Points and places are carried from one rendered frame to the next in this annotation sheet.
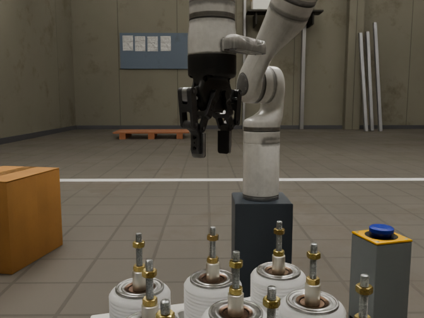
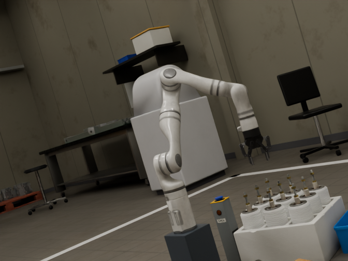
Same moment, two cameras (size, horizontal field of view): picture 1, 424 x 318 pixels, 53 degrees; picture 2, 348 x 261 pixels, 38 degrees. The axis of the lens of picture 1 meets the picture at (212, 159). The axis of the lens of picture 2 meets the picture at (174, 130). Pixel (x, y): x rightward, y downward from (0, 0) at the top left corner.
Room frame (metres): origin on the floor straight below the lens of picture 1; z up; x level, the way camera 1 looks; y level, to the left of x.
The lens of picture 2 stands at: (2.31, 1.56, 0.76)
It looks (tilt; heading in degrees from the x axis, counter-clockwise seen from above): 1 degrees down; 232
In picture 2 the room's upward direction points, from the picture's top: 17 degrees counter-clockwise
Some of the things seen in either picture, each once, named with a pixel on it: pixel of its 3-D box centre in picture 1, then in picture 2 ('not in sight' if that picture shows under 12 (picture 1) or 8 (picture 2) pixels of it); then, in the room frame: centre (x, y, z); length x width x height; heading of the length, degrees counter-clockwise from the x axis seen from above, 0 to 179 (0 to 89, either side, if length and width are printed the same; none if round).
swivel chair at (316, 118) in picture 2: not in sight; (312, 111); (-1.71, -1.43, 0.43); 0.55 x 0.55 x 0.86
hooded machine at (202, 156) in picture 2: not in sight; (175, 127); (-1.12, -2.78, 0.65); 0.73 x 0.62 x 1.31; 179
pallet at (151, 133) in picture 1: (153, 134); not in sight; (6.82, 0.94, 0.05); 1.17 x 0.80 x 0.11; 92
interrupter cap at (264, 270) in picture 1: (278, 271); (249, 211); (0.71, -0.11, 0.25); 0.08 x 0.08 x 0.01
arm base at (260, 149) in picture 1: (260, 164); (180, 209); (1.07, -0.12, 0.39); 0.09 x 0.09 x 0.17; 1
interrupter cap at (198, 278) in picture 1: (212, 279); (273, 207); (0.68, 0.00, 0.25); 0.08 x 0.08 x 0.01
